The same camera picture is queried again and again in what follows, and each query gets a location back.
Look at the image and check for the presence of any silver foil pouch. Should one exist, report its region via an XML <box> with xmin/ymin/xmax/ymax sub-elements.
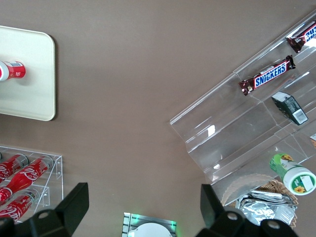
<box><xmin>236</xmin><ymin>190</ymin><xmax>299</xmax><ymax>227</ymax></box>

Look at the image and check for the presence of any clear acrylic stepped stand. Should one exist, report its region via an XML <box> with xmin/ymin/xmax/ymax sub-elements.
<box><xmin>169</xmin><ymin>9</ymin><xmax>316</xmax><ymax>186</ymax></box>

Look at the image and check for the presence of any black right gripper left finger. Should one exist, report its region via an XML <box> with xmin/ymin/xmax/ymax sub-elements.
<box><xmin>0</xmin><ymin>182</ymin><xmax>90</xmax><ymax>237</ymax></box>

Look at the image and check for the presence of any light wicker basket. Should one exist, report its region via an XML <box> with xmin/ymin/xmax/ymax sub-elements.
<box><xmin>221</xmin><ymin>172</ymin><xmax>300</xmax><ymax>233</ymax></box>

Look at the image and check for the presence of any beige plastic tray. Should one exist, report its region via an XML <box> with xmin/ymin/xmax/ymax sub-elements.
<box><xmin>0</xmin><ymin>26</ymin><xmax>56</xmax><ymax>121</ymax></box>

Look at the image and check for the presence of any red cola bottle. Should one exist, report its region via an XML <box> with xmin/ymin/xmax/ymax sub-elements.
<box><xmin>0</xmin><ymin>153</ymin><xmax>29</xmax><ymax>185</ymax></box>
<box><xmin>0</xmin><ymin>155</ymin><xmax>54</xmax><ymax>205</ymax></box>
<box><xmin>0</xmin><ymin>190</ymin><xmax>40</xmax><ymax>223</ymax></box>

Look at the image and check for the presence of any green white capped bottle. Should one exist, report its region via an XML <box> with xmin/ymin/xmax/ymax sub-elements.
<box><xmin>269</xmin><ymin>153</ymin><xmax>316</xmax><ymax>197</ymax></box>

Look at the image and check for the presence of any Snickers chocolate bar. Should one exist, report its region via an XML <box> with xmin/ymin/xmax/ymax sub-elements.
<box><xmin>286</xmin><ymin>21</ymin><xmax>316</xmax><ymax>54</ymax></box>
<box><xmin>238</xmin><ymin>54</ymin><xmax>296</xmax><ymax>96</ymax></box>

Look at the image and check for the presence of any clear acrylic bottle rack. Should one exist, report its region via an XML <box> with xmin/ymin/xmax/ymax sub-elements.
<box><xmin>0</xmin><ymin>145</ymin><xmax>64</xmax><ymax>223</ymax></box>

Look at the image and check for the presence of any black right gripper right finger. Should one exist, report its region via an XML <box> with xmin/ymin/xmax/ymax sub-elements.
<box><xmin>195</xmin><ymin>184</ymin><xmax>296</xmax><ymax>237</ymax></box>

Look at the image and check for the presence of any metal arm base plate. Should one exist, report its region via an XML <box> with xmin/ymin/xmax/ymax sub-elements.
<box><xmin>122</xmin><ymin>211</ymin><xmax>177</xmax><ymax>237</ymax></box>

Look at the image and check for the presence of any small dark snack box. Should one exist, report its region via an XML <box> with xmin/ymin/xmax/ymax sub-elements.
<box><xmin>271</xmin><ymin>91</ymin><xmax>309</xmax><ymax>125</ymax></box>

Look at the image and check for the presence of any red white yogurt cup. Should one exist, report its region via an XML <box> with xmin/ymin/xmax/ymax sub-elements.
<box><xmin>0</xmin><ymin>60</ymin><xmax>27</xmax><ymax>81</ymax></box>

